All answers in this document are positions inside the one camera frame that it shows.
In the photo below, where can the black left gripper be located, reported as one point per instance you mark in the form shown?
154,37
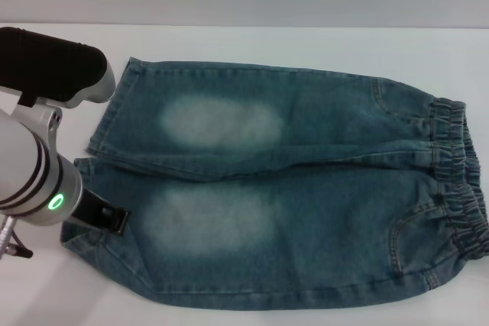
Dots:
95,211

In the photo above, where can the blue washed denim shorts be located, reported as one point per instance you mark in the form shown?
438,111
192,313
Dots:
313,204

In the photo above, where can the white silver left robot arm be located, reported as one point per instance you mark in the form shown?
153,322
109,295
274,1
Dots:
30,173

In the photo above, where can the silver black wrist camera box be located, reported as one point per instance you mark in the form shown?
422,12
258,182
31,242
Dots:
49,62

